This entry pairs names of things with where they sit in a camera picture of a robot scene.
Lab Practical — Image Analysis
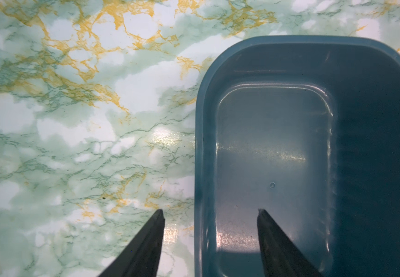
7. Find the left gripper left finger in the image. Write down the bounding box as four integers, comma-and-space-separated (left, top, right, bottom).
100, 209, 165, 277

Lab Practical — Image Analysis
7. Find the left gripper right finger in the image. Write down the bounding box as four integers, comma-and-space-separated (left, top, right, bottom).
257, 209, 322, 277

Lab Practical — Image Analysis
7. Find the dark teal plastic bin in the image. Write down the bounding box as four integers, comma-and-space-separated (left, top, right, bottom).
194, 35, 400, 277

